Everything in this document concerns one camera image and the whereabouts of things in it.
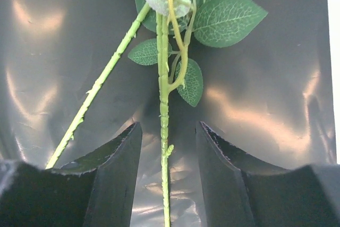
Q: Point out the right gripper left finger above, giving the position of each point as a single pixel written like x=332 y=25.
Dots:
x=96 y=189

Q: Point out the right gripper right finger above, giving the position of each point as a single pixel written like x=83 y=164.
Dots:
x=242 y=190

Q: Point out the black wrapping paper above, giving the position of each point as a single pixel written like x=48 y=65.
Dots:
x=271 y=94

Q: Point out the artificial rose stem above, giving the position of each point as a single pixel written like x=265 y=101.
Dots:
x=79 y=117
x=213 y=23

